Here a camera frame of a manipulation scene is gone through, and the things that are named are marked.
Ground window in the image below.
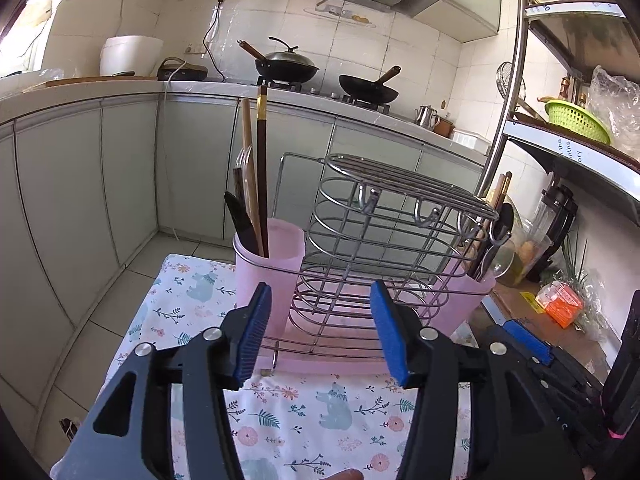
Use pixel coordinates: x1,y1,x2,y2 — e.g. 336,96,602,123
0,0,71,78

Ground black wall cable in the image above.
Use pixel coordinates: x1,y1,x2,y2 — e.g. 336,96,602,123
202,0,226,81

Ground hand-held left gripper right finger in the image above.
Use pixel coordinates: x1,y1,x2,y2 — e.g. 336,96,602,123
370,280,583,480

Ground gas stove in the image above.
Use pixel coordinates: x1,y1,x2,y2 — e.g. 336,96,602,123
235,77,396,113

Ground clear plastic bag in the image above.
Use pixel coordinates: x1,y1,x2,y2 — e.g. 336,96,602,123
587,65,640,161

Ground clear hood tray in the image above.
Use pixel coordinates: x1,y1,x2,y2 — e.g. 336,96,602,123
302,0,377,28

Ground black wok with lid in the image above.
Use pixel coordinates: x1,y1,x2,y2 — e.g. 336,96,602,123
237,36,321,86

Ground clear plastic container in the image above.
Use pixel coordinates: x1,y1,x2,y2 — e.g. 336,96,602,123
495,215,553,288

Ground grey kitchen counter cabinets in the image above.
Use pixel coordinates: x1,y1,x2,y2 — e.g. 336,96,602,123
0,80,493,411

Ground orange packet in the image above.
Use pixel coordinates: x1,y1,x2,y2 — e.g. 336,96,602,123
535,280,585,329

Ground wire strainer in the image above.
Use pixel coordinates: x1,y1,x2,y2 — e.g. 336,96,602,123
496,61,528,111

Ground black plastic knife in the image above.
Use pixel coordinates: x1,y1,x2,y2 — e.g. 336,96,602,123
223,191,263,257

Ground green onions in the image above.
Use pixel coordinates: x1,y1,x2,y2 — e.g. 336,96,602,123
550,232,601,331

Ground floral printed cloth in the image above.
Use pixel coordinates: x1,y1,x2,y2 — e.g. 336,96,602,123
102,252,473,480

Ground green plastic basket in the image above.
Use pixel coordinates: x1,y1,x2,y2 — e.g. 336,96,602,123
544,99,613,146

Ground cardboard sheet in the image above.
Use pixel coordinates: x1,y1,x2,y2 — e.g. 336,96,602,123
492,285,626,376

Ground upper wall cabinet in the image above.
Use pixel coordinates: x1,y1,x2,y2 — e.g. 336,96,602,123
415,0,502,43

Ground black electric griddle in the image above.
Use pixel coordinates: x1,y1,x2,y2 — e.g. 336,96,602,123
157,57,210,82

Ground white plastic box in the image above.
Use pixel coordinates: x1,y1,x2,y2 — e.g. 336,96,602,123
450,130,493,153

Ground metal wire utensil rack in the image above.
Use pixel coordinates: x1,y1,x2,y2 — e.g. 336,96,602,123
270,152,501,376

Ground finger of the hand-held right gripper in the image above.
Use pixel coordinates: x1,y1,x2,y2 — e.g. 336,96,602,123
482,320,606,411

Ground wooden chopsticks and utensils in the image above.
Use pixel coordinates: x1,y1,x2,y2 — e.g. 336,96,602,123
241,97,266,258

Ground white rice cooker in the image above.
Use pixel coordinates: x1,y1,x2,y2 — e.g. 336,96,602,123
100,35,165,78

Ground pink plastic cup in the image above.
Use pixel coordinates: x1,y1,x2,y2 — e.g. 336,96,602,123
232,217,307,341
420,255,497,333

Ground pink plastic drip tray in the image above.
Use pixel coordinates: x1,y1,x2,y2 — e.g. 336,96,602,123
270,280,451,376

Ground wooden cutting board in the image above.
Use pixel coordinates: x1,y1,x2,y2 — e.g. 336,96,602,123
45,75,160,87

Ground black plastic spoon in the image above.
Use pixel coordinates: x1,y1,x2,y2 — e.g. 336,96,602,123
470,202,516,281

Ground black blender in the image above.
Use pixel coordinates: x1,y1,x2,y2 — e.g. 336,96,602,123
527,185,580,283

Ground steel kettle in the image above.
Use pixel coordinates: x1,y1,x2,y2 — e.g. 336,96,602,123
415,105,442,128

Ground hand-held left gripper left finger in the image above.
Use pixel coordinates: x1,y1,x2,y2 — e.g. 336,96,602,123
52,282,273,480

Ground black open wok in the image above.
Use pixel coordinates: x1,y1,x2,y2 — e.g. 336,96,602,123
338,65,402,103

